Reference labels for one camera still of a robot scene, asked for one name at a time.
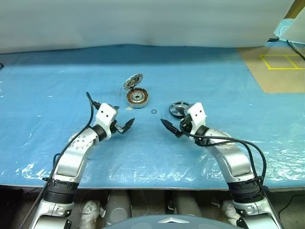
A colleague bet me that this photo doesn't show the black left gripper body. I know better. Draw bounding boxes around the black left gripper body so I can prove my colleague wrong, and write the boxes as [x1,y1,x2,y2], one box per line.
[110,119,124,138]

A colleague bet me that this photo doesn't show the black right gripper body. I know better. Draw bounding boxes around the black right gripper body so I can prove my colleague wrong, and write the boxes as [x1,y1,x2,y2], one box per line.
[179,115,193,134]

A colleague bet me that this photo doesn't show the black spoked rotor cover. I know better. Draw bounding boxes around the black spoked rotor cover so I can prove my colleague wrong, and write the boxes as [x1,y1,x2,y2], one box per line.
[169,101,190,118]

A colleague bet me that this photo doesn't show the motor stator with copper windings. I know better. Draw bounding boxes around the motor stator with copper windings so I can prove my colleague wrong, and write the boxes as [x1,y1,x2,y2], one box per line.
[125,87,151,110]

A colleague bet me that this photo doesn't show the silver toothed gear plate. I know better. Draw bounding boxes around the silver toothed gear plate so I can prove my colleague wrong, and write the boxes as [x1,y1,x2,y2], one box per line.
[123,73,145,90]

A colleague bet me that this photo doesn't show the blue plastic table sheet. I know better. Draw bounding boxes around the blue plastic table sheet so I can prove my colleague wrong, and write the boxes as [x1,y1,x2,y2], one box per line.
[0,44,305,190]

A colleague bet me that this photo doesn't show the grey rounded cylinder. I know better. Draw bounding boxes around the grey rounded cylinder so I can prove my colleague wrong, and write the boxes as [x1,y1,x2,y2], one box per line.
[106,190,132,225]
[173,190,203,218]

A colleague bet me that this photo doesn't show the white wrapped bundle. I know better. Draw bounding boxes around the white wrapped bundle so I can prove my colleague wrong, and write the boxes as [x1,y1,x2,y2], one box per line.
[80,200,102,229]
[221,200,239,225]

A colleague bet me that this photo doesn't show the white backdrop sheet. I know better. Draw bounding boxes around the white backdrop sheet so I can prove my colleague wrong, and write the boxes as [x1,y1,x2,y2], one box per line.
[0,0,296,55]

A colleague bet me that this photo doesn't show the yellow tape grid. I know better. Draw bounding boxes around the yellow tape grid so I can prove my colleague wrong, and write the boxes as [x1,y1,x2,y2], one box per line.
[259,54,305,71]

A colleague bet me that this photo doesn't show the grey robot torso cover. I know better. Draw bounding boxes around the grey robot torso cover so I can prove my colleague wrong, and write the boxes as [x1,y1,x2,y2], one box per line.
[101,214,239,229]

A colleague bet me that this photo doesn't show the brown cardboard sheet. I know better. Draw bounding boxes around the brown cardboard sheet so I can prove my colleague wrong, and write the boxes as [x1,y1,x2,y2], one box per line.
[238,46,305,94]

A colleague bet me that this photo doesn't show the light blue foam piece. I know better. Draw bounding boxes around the light blue foam piece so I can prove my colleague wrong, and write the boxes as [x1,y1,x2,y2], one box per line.
[274,18,296,41]

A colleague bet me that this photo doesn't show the white slanted board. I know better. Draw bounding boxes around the white slanted board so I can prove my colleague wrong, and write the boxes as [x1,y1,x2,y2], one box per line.
[285,7,305,45]

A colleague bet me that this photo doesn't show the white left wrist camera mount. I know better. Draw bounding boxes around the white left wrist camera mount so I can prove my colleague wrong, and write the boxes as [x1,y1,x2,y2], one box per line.
[95,103,118,141]

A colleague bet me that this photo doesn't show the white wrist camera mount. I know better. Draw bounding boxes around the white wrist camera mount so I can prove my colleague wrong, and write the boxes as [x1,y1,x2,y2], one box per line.
[186,102,207,131]
[95,103,118,141]

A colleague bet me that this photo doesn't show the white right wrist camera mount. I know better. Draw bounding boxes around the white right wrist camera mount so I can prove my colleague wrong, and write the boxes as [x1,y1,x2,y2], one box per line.
[186,102,207,131]

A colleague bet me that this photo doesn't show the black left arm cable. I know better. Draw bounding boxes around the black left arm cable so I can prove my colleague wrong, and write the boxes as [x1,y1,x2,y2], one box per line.
[20,92,102,229]

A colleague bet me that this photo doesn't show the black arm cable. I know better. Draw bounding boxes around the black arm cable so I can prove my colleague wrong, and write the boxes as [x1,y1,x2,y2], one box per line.
[20,92,102,229]
[180,121,269,194]

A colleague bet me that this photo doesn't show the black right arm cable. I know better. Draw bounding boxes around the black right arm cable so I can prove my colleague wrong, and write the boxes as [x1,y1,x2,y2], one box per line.
[180,121,269,194]

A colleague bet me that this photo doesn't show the thin black background cable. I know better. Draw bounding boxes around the thin black background cable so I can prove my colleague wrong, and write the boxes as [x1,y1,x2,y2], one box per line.
[289,40,305,61]

